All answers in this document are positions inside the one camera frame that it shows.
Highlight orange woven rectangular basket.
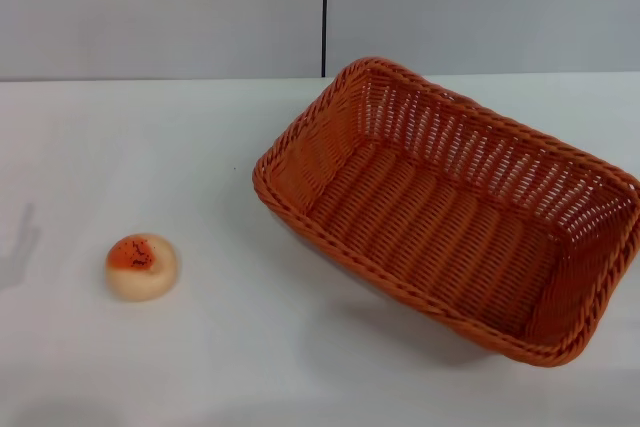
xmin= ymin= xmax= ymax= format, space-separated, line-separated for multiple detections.
xmin=252 ymin=55 xmax=640 ymax=368

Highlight round bun with orange glaze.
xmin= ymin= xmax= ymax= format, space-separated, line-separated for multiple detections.
xmin=104 ymin=232 xmax=183 ymax=303

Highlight black vertical wall strip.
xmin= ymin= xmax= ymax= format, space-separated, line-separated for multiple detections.
xmin=322 ymin=0 xmax=330 ymax=79

